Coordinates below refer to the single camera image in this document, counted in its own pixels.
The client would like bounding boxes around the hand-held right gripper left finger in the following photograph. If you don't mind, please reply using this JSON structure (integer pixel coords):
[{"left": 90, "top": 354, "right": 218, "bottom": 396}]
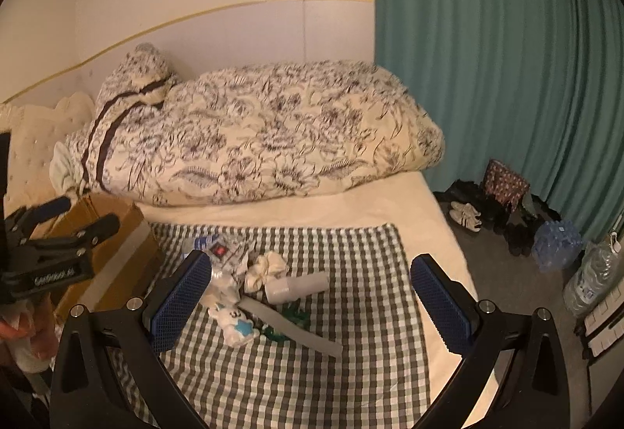
[{"left": 49, "top": 250, "right": 213, "bottom": 429}]

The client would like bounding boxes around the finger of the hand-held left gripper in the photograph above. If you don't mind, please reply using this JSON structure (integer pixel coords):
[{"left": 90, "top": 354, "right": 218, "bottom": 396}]
[
  {"left": 27, "top": 213, "right": 121, "bottom": 259},
  {"left": 5, "top": 196, "right": 73, "bottom": 235}
]

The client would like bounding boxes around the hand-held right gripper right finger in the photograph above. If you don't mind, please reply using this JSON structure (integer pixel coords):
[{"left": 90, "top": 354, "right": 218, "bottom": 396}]
[{"left": 409, "top": 254, "right": 571, "bottom": 429}]

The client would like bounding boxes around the brown cardboard box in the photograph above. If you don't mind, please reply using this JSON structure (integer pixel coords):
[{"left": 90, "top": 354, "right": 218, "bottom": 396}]
[{"left": 29, "top": 192, "right": 167, "bottom": 313}]

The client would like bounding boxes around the white bear plush toy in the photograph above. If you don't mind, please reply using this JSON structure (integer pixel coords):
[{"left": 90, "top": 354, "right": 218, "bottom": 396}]
[{"left": 207, "top": 302, "right": 260, "bottom": 346}]

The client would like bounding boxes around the clear bottle with blue label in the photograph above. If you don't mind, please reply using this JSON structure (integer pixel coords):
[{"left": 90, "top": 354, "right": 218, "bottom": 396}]
[{"left": 183, "top": 235, "right": 254, "bottom": 274}]

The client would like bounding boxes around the green packet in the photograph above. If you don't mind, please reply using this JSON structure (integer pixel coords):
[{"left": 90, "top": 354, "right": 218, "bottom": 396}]
[{"left": 263, "top": 305, "right": 309, "bottom": 342}]

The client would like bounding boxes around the person's left hand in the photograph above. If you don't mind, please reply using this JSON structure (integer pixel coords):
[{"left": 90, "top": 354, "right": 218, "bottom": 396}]
[{"left": 0, "top": 300, "right": 57, "bottom": 374}]

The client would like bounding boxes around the pale green towel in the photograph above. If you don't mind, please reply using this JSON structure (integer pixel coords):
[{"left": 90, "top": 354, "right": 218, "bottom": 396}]
[{"left": 49, "top": 141, "right": 89, "bottom": 193}]

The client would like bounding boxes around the cream tufted headboard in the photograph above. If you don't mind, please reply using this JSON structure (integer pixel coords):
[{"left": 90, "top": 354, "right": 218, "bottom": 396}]
[{"left": 0, "top": 92, "right": 96, "bottom": 210}]

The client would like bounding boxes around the white scrunched cloth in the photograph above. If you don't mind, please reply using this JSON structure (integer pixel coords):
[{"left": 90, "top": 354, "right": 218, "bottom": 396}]
[{"left": 244, "top": 251, "right": 288, "bottom": 292}]

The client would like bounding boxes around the pair of white shoes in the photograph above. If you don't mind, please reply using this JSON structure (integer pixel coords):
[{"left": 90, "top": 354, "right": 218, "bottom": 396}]
[{"left": 449, "top": 201, "right": 483, "bottom": 232}]

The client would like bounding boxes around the pile of dark shoes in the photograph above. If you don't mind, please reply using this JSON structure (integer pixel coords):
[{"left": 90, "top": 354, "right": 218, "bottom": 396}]
[{"left": 434, "top": 180, "right": 561, "bottom": 257}]

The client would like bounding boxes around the green checked cloth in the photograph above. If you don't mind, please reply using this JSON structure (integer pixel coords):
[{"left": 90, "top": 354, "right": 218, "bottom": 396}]
[{"left": 105, "top": 222, "right": 432, "bottom": 429}]

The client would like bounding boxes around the floral pillow with brown band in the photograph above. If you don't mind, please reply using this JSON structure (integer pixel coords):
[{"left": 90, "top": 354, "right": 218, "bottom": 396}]
[{"left": 78, "top": 44, "right": 181, "bottom": 196}]

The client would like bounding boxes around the white cylindrical bottle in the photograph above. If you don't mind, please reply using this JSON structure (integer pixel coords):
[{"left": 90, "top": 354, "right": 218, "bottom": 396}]
[{"left": 264, "top": 273, "right": 328, "bottom": 304}]

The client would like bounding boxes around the grey flat strip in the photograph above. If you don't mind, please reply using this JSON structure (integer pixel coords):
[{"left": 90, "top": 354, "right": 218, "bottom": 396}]
[{"left": 239, "top": 295, "right": 343, "bottom": 358}]

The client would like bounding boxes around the blue wrapped bottle pack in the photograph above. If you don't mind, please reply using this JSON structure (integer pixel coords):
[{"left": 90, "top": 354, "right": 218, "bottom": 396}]
[{"left": 531, "top": 220, "right": 585, "bottom": 271}]

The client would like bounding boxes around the patterned dark bag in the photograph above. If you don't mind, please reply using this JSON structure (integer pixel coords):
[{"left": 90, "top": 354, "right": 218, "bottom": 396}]
[{"left": 482, "top": 159, "right": 531, "bottom": 208}]

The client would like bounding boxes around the large clear water bottle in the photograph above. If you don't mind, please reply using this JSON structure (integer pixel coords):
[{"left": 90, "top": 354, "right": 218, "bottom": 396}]
[{"left": 563, "top": 234, "right": 624, "bottom": 317}]

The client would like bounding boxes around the white slatted rack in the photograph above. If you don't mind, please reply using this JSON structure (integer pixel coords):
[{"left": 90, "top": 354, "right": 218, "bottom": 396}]
[{"left": 582, "top": 297, "right": 624, "bottom": 359}]

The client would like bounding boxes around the floral duvet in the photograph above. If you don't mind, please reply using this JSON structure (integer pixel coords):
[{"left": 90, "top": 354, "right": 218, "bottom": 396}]
[{"left": 161, "top": 60, "right": 445, "bottom": 208}]

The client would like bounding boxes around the teal curtain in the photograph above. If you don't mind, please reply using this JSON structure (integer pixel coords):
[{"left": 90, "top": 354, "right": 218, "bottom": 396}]
[{"left": 369, "top": 0, "right": 624, "bottom": 245}]

